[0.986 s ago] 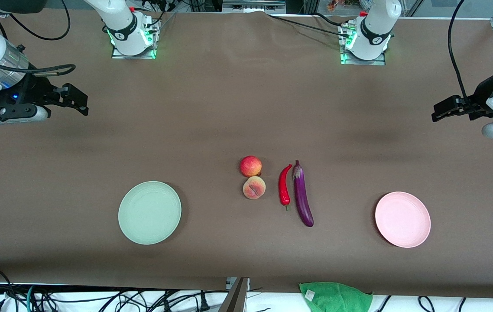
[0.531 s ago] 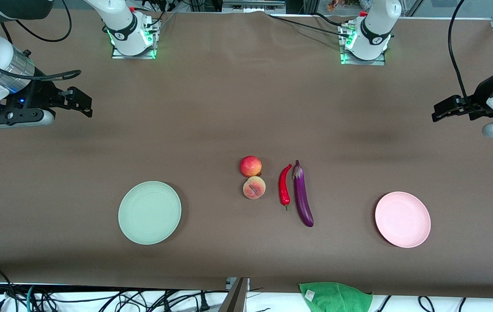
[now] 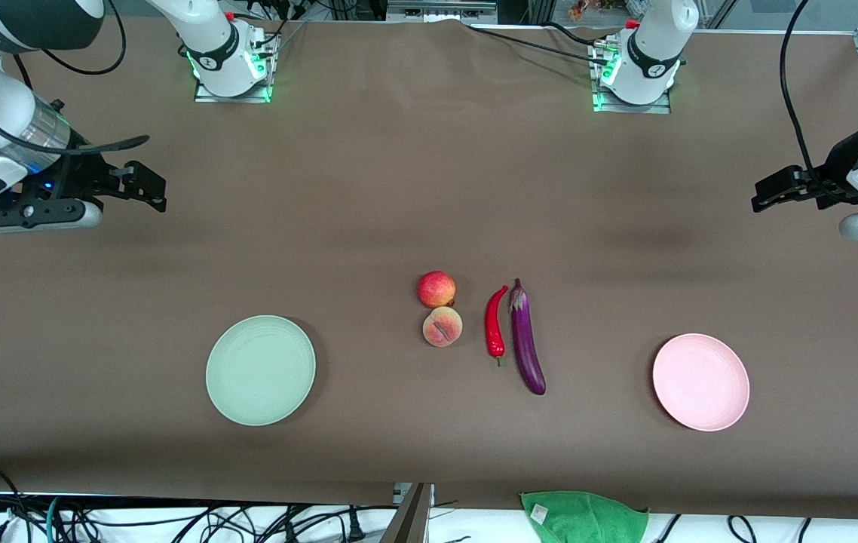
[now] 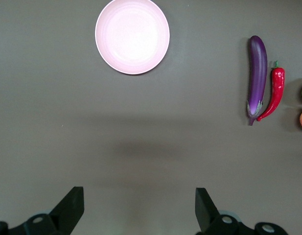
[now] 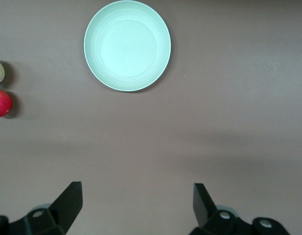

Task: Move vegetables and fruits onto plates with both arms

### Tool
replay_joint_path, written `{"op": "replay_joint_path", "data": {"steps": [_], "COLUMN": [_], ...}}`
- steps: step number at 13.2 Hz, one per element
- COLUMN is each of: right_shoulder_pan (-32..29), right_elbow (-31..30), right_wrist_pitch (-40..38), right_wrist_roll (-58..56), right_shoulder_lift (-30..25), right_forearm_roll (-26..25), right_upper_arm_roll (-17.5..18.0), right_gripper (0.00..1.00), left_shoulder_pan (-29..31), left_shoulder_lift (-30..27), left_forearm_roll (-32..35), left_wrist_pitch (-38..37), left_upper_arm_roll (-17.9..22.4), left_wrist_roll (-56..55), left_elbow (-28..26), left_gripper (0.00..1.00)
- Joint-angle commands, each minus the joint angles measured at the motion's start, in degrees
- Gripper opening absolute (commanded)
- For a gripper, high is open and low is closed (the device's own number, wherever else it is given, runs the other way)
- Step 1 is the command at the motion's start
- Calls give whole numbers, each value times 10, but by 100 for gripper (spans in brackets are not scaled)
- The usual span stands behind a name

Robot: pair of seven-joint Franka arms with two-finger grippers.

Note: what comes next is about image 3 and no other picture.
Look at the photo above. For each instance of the pink round plate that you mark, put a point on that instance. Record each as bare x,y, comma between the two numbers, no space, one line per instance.
701,382

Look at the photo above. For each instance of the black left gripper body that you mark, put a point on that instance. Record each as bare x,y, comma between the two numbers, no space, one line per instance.
838,164

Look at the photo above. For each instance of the red chili pepper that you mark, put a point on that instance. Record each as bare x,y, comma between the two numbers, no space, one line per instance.
494,328

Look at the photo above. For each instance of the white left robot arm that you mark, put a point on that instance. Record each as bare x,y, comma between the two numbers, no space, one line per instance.
655,38

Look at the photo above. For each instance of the aluminium profile beam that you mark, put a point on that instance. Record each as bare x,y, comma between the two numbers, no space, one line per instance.
410,520

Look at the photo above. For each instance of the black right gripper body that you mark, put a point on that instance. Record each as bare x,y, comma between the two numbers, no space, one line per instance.
87,173

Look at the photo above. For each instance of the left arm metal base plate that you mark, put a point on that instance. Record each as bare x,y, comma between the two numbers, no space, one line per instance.
659,108

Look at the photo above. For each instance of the light green round plate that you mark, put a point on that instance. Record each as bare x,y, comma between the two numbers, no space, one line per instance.
261,371

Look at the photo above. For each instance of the purple eggplant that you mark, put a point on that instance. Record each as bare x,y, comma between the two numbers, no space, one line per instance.
527,347

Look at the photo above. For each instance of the red apple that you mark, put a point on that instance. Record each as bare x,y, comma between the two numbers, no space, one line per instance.
436,289

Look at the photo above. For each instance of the yellow pink peach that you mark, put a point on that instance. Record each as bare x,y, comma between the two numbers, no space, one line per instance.
442,327

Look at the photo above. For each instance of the brown table cover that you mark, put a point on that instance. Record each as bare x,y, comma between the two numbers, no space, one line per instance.
429,188

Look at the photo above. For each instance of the grey power strip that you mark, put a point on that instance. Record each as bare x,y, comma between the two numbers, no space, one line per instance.
436,9

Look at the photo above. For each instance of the green cloth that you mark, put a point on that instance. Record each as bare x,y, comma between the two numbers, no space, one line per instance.
580,520

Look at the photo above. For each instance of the orange toy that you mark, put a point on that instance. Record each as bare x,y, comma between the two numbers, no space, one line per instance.
587,9

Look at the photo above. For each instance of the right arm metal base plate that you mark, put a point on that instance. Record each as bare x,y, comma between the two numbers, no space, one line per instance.
206,96

